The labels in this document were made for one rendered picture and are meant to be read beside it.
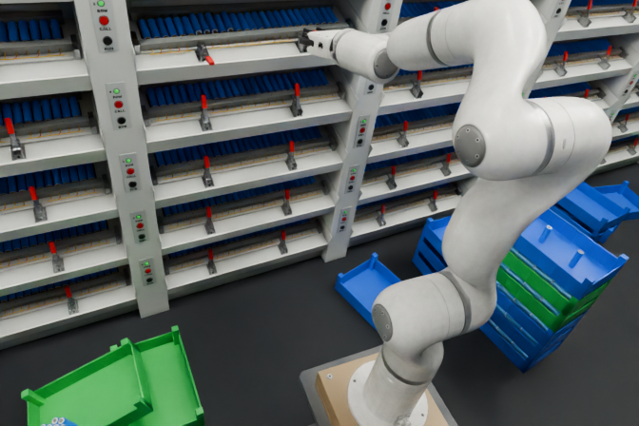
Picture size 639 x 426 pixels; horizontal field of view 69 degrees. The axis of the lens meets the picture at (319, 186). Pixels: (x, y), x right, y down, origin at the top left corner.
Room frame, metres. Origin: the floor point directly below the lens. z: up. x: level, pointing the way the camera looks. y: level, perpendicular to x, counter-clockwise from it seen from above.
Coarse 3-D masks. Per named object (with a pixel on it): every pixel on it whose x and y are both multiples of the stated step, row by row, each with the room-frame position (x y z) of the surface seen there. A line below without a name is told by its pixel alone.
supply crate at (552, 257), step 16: (544, 224) 1.20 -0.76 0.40; (560, 224) 1.18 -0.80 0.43; (528, 240) 1.06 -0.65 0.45; (560, 240) 1.14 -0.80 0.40; (576, 240) 1.13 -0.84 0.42; (592, 240) 1.10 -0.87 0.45; (528, 256) 1.04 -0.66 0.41; (544, 256) 1.00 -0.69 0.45; (560, 256) 1.06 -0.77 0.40; (592, 256) 1.08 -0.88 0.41; (608, 256) 1.05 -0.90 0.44; (624, 256) 1.02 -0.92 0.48; (560, 272) 0.96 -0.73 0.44; (576, 272) 1.00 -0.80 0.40; (592, 272) 1.01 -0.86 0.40; (608, 272) 1.02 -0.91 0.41; (576, 288) 0.91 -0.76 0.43; (592, 288) 0.93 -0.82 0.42
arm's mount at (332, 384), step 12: (360, 360) 0.64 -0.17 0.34; (372, 360) 0.65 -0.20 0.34; (324, 372) 0.60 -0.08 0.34; (336, 372) 0.60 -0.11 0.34; (348, 372) 0.61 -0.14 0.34; (324, 384) 0.57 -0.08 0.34; (336, 384) 0.57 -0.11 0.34; (348, 384) 0.58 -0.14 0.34; (324, 396) 0.55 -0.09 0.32; (336, 396) 0.54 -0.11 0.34; (324, 408) 0.54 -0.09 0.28; (336, 408) 0.51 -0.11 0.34; (348, 408) 0.52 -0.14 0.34; (432, 408) 0.55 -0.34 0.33; (336, 420) 0.49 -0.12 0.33; (348, 420) 0.49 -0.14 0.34; (432, 420) 0.52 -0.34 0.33; (444, 420) 0.53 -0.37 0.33
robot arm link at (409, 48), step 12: (432, 12) 0.76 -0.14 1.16; (408, 24) 0.79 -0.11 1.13; (420, 24) 0.75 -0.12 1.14; (432, 24) 0.72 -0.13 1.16; (396, 36) 0.79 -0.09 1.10; (408, 36) 0.76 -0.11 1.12; (420, 36) 0.73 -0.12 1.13; (396, 48) 0.78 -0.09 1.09; (408, 48) 0.75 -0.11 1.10; (420, 48) 0.72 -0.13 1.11; (432, 48) 0.70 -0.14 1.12; (396, 60) 0.78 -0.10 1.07; (408, 60) 0.76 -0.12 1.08; (420, 60) 0.73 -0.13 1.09; (432, 60) 0.71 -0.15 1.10
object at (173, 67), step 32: (160, 0) 1.13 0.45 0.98; (192, 0) 1.17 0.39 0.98; (224, 0) 1.22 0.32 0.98; (256, 0) 1.27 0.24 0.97; (160, 64) 0.98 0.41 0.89; (192, 64) 1.01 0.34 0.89; (224, 64) 1.05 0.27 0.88; (256, 64) 1.09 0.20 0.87; (288, 64) 1.14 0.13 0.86; (320, 64) 1.20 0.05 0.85
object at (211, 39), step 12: (324, 24) 1.27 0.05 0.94; (336, 24) 1.28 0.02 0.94; (180, 36) 1.05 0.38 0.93; (192, 36) 1.07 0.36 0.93; (204, 36) 1.08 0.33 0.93; (216, 36) 1.09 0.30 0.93; (228, 36) 1.10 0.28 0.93; (240, 36) 1.12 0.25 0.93; (252, 36) 1.14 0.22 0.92; (264, 36) 1.16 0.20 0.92; (276, 36) 1.18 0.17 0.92; (288, 36) 1.20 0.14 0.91; (144, 48) 0.99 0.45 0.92; (156, 48) 1.01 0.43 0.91
